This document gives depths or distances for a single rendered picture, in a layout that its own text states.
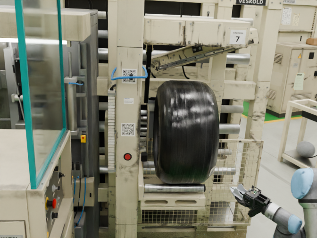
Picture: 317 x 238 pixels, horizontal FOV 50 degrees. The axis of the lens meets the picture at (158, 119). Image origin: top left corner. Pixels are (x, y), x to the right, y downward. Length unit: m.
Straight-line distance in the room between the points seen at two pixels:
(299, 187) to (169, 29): 1.10
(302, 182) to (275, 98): 5.06
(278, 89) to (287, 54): 0.62
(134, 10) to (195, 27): 0.44
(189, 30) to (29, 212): 1.28
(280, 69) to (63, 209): 5.11
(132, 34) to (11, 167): 0.83
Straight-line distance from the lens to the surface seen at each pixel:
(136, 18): 1.71
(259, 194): 1.72
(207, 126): 1.69
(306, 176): 1.41
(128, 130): 1.84
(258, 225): 3.36
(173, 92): 1.74
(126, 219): 2.11
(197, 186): 1.94
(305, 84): 6.64
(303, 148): 4.48
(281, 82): 6.30
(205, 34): 2.02
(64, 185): 1.83
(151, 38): 1.99
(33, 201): 1.26
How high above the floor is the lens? 1.89
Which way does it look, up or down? 19 degrees down
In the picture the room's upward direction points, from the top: 3 degrees clockwise
